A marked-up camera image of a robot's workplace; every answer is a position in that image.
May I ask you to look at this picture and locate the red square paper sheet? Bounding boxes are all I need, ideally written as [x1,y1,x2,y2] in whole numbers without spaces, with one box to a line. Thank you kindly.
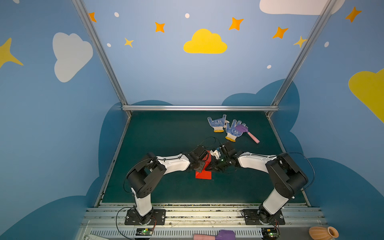
[195,152,212,180]

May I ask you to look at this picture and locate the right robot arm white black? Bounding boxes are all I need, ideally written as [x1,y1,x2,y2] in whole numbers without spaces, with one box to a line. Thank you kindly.
[206,142,309,218]

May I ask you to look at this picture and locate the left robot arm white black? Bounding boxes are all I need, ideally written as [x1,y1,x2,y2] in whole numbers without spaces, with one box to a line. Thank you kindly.
[125,146,210,219]

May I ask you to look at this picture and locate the right blue dotted work glove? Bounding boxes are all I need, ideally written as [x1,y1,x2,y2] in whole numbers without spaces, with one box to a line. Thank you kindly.
[226,119,247,142]

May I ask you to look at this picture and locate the blue dotted work glove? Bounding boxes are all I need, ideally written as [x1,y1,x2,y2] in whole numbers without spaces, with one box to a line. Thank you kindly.
[226,119,247,142]
[207,114,229,133]

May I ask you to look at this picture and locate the purple pink brush on table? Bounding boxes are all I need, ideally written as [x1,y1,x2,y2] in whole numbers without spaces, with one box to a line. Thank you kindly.
[236,125,260,144]

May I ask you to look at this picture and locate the left blue dotted work glove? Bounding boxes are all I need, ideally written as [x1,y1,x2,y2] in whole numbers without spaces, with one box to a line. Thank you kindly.
[207,114,229,133]

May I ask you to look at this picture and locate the pink purple brush front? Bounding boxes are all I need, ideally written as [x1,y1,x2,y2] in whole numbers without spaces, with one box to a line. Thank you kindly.
[193,230,236,240]

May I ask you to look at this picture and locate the right green circuit board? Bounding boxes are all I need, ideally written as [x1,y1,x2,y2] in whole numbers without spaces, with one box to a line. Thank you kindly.
[261,228,279,240]

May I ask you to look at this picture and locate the green circuit board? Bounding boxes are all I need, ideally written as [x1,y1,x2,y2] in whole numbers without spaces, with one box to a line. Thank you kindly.
[261,228,279,240]
[136,228,154,236]

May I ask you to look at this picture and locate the left green circuit board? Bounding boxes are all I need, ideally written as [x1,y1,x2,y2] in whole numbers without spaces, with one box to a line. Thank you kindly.
[136,228,154,236]

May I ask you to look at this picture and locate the terracotta ribbed vase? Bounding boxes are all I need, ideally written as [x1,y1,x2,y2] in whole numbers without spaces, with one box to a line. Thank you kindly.
[309,227,339,240]

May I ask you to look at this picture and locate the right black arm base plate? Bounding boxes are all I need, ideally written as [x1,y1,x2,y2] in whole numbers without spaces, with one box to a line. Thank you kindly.
[241,209,286,225]

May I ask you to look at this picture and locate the rear aluminium frame bar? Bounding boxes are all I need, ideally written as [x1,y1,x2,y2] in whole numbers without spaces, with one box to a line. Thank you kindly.
[122,105,279,112]

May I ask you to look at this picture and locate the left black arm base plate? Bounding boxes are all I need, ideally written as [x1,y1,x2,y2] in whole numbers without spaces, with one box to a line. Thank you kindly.
[124,209,166,226]

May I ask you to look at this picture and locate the front aluminium rail base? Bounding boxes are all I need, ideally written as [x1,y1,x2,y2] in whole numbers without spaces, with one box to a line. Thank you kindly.
[75,203,328,240]

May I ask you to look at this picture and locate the right aluminium frame post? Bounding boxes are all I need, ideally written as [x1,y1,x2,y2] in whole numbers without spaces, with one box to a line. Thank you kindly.
[267,0,338,119]

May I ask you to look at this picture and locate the aluminium frame post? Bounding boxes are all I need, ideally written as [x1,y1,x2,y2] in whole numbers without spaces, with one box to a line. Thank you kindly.
[267,0,338,119]
[72,0,128,107]

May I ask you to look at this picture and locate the left aluminium frame post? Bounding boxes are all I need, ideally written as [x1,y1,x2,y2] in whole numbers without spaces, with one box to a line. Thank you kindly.
[72,0,128,107]

